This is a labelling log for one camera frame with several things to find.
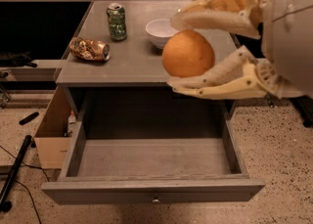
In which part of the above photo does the orange fruit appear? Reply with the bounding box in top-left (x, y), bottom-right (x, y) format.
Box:
top-left (162, 29), bottom-right (215, 77)

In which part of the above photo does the black pole on floor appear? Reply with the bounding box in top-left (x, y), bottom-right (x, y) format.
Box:
top-left (0, 135), bottom-right (32, 212)

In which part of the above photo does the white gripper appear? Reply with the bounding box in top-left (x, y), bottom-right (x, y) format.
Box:
top-left (170, 0), bottom-right (313, 98)

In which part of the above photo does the black floor cable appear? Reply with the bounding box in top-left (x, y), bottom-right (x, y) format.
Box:
top-left (0, 144), bottom-right (50, 224)

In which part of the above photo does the white ceramic bowl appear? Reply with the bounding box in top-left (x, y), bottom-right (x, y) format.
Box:
top-left (146, 19), bottom-right (178, 49)

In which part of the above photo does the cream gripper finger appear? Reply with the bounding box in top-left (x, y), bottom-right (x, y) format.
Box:
top-left (166, 45), bottom-right (278, 101)

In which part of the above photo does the open grey top drawer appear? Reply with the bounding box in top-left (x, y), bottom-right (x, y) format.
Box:
top-left (40, 87), bottom-right (266, 206)

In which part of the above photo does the brown crushed can lying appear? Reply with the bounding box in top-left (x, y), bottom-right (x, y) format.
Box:
top-left (69, 37), bottom-right (110, 63)

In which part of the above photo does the small black bar on floor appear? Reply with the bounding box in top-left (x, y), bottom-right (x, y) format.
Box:
top-left (19, 112), bottom-right (39, 125)

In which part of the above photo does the cardboard box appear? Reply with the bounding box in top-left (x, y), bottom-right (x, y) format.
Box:
top-left (34, 88), bottom-right (73, 169)

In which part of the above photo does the green crushed soda can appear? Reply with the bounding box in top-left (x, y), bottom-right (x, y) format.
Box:
top-left (107, 3), bottom-right (127, 41)

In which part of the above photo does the black bag on ledge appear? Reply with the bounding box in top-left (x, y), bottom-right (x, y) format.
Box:
top-left (0, 52), bottom-right (37, 67)

